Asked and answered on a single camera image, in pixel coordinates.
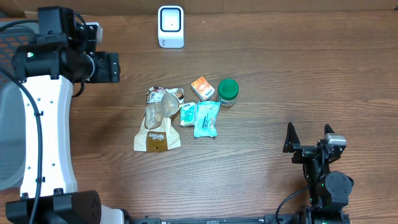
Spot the green lid jar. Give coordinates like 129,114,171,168
218,78,239,107

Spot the brown white snack bag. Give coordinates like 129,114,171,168
133,86,185,152

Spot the teal wet wipes pack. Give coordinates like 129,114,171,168
193,101,221,138

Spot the green tissue pack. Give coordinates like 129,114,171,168
180,102,197,127

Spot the orange tissue pack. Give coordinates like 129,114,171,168
191,76,216,101

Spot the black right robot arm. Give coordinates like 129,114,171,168
275,123,354,224

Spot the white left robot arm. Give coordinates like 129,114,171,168
6,6,129,223

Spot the white barcode scanner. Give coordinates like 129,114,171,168
157,5,185,49

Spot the grey plastic basket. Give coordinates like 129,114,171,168
1,25,35,190

